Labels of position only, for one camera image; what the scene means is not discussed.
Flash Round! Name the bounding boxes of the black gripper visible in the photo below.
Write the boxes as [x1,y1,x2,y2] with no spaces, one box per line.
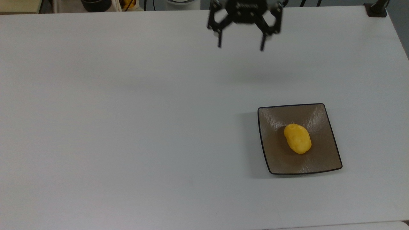
[207,0,284,51]

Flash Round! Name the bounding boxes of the yellow potato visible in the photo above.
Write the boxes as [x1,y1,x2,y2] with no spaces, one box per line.
[283,123,312,155]

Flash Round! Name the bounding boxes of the square brown ceramic plate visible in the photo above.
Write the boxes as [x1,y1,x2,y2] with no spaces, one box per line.
[257,103,343,175]

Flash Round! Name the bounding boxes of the white round container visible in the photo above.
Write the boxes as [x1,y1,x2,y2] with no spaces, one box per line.
[165,0,201,11]

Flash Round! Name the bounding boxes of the white bag with yellow item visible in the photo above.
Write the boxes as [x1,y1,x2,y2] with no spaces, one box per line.
[116,0,145,12]

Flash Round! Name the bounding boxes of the black round bowl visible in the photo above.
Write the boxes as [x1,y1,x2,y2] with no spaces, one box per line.
[80,0,112,13]

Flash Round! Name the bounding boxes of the beige cardboard box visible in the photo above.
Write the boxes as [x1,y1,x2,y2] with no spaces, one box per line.
[0,0,43,14]

